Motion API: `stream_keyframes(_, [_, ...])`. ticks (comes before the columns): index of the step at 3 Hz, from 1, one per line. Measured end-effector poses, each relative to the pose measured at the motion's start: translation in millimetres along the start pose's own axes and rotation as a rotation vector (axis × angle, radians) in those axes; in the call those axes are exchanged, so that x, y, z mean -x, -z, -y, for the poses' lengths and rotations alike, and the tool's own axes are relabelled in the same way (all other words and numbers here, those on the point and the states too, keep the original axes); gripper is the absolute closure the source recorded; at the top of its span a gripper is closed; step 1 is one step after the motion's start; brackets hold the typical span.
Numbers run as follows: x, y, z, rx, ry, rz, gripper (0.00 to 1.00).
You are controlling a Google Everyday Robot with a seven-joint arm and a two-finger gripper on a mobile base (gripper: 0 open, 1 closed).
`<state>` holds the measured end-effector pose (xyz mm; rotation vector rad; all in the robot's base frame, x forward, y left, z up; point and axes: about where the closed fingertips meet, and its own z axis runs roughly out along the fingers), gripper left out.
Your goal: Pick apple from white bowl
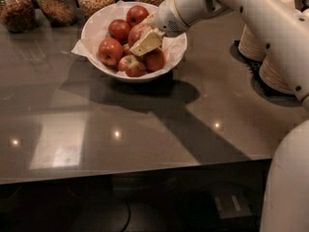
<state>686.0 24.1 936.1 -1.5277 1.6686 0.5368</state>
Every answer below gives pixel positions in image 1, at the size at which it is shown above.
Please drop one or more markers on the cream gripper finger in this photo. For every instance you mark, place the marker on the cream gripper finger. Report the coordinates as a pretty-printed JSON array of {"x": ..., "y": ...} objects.
[
  {"x": 149, "y": 19},
  {"x": 150, "y": 40}
]

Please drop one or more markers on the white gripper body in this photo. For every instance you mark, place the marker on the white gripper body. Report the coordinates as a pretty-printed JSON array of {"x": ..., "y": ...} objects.
[{"x": 169, "y": 15}]

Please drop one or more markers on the yellow-red apple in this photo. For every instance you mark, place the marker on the yellow-red apple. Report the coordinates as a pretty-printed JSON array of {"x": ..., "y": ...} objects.
[{"x": 136, "y": 33}]

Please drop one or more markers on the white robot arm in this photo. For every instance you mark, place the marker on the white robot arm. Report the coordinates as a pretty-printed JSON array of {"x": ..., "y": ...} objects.
[{"x": 285, "y": 37}]

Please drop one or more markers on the red apple top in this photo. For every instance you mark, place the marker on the red apple top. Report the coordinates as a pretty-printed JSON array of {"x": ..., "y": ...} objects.
[{"x": 136, "y": 14}]

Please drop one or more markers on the red apple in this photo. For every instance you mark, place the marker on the red apple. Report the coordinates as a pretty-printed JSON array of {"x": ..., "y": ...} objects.
[
  {"x": 119, "y": 30},
  {"x": 136, "y": 14},
  {"x": 155, "y": 60},
  {"x": 110, "y": 52}
]

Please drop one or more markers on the red apple right front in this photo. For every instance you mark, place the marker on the red apple right front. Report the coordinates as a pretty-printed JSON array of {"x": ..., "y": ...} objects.
[{"x": 155, "y": 60}]

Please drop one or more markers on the small hidden apple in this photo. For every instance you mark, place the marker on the small hidden apple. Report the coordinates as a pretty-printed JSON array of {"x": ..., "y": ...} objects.
[{"x": 126, "y": 49}]

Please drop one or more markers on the red apple upper left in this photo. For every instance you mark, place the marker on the red apple upper left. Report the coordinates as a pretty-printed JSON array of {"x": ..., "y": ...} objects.
[{"x": 119, "y": 30}]

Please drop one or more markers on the red-yellow front apple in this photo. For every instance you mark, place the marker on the red-yellow front apple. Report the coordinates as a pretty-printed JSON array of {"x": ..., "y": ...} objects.
[{"x": 132, "y": 66}]

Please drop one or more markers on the white ceramic bowl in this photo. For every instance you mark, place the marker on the white ceramic bowl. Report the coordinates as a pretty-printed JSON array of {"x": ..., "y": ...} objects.
[{"x": 96, "y": 29}]

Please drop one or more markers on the rear paper bowl stack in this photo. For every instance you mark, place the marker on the rear paper bowl stack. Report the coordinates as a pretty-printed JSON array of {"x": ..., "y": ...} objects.
[{"x": 249, "y": 46}]

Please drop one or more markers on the white paper liner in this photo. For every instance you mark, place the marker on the white paper liner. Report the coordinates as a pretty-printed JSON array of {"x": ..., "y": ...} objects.
[{"x": 96, "y": 23}]

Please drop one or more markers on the glass jar far left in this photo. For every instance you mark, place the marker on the glass jar far left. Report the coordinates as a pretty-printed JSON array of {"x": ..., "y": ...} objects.
[{"x": 17, "y": 16}]

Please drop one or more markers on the black rubber mat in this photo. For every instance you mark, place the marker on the black rubber mat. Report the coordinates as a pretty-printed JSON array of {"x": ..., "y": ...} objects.
[{"x": 262, "y": 90}]

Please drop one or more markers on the dark box under table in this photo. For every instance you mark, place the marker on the dark box under table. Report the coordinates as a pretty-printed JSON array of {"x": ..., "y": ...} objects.
[{"x": 231, "y": 205}]

